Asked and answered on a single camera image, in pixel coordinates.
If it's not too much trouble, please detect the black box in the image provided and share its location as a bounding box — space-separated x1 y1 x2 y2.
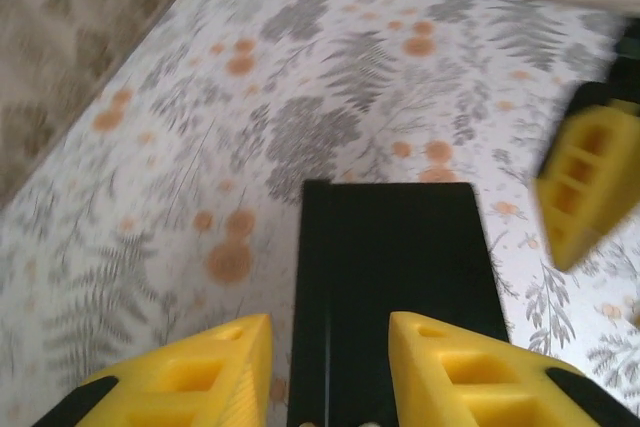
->
287 178 510 427

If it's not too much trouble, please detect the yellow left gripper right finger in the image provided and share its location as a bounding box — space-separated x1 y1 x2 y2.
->
388 311 636 427

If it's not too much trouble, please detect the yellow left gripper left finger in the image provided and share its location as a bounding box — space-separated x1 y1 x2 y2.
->
37 312 274 427

